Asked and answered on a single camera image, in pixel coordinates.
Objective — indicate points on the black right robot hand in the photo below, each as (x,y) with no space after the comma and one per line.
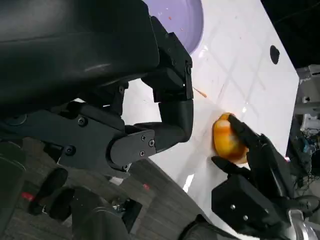
(270,165)

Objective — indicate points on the orange and white bread roll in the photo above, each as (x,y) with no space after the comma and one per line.
(225,140)

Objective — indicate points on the black robot lower body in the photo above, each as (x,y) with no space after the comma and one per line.
(95,220)

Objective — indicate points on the lilac plate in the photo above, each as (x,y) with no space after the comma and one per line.
(185,25)

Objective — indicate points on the black round table grommet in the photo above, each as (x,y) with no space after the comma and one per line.
(274,53)

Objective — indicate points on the thin orange crumb sliver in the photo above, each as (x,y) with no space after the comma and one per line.
(200,92)

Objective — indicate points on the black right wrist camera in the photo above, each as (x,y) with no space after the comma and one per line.
(240,200)

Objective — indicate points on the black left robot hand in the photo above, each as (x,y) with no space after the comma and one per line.
(75,50)

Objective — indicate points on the white workshop machine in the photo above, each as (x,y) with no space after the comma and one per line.
(308,100)

